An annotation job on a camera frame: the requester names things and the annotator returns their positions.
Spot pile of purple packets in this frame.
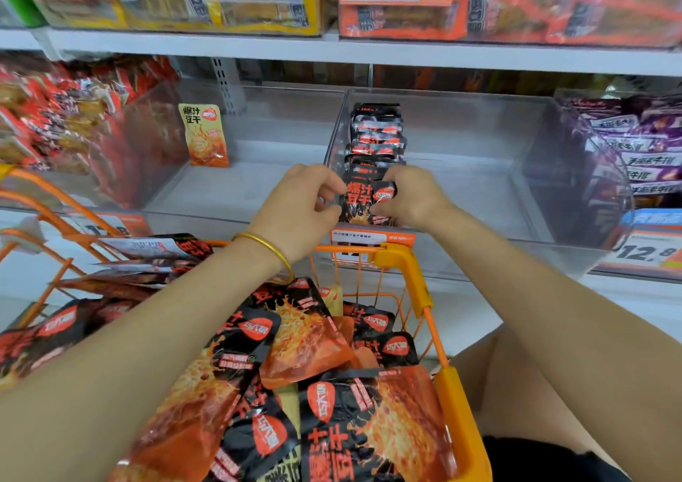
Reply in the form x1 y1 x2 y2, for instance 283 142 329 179
559 92 682 198

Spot black flame print snack packet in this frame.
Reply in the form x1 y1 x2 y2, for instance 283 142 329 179
339 178 398 228

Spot orange blue shelf price tag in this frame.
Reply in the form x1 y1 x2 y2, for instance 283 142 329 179
597 210 682 277

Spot gold bracelet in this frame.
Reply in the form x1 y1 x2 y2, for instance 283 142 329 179
232 231 296 284

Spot person's right forearm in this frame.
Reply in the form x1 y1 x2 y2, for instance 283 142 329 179
426 204 682 482

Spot black shorts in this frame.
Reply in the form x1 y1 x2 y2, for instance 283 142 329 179
482 436 632 482

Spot stack of orange trimmed packets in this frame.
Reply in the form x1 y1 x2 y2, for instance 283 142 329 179
339 0 682 49

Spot orange shopping cart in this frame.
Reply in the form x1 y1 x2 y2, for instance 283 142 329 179
0 161 494 482

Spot person's left hand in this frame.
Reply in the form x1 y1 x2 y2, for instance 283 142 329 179
247 164 347 267

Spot stack of yellow trimmed packets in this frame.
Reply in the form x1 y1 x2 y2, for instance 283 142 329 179
37 0 326 37

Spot pile of black orange snacks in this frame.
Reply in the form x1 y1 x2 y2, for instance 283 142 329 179
0 233 460 482

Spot person's right leg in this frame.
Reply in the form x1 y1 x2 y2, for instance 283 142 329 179
448 321 622 469

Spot pile of red tan packets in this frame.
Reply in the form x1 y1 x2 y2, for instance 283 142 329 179
0 55 177 173

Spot person's right hand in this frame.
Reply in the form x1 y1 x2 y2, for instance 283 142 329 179
371 164 456 232

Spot row of black orange snacks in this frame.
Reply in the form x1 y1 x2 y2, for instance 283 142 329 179
343 102 407 181

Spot person's left forearm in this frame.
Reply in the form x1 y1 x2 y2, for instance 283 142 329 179
0 233 294 482

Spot yellow orange snack packet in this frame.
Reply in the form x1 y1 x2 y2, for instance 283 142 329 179
178 103 230 168

